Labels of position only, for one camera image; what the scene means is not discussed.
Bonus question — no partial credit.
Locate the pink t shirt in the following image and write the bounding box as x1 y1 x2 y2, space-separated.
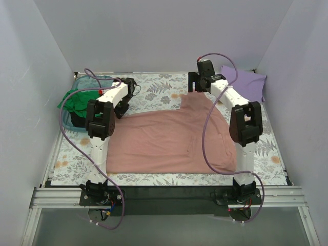
106 92 236 174

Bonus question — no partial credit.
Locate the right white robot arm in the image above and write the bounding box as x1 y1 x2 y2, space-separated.
188 58 263 204

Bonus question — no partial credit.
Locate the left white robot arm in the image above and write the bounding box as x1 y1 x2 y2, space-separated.
80 77 137 205

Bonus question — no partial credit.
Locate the teal plastic basket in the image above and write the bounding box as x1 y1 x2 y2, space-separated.
57 75 113 132

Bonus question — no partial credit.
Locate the green t shirt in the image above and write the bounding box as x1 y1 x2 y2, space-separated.
63 90 100 118

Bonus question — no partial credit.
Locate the black t shirt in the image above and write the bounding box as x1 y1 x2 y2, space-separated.
70 112 86 128

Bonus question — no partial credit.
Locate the folded purple t shirt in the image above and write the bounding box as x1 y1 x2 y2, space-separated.
232 70 267 103

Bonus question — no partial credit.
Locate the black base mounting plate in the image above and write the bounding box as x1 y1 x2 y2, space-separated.
79 186 262 217

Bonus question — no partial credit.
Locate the floral table mat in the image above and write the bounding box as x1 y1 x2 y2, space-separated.
48 73 288 186

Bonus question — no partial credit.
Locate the aluminium frame rail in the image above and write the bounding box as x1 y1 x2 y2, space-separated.
30 186 320 245

